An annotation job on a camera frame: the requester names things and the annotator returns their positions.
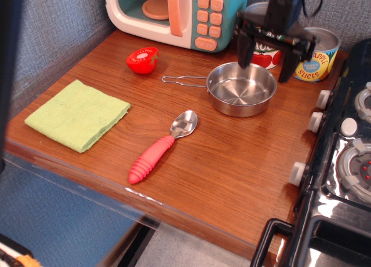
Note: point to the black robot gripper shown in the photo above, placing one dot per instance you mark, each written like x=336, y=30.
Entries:
x=278, y=28

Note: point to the small steel pot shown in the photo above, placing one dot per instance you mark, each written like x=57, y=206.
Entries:
x=234, y=91

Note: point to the yellow-green folded cloth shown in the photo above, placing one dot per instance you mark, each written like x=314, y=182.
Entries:
x=78, y=116

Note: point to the tomato sauce can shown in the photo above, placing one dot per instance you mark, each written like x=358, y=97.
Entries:
x=265, y=56

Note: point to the pineapple slices can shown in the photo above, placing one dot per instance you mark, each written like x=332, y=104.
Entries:
x=320, y=66

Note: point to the toy microwave oven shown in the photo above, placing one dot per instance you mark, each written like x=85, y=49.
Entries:
x=203, y=25

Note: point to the red toy tomato half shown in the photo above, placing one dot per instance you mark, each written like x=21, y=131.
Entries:
x=143, y=61

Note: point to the black toy stove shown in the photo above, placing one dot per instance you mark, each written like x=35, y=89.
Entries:
x=331, y=224

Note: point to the orange striped object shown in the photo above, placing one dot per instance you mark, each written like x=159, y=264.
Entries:
x=14, y=254

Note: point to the red-handled metal spoon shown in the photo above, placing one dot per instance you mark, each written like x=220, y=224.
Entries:
x=182, y=126

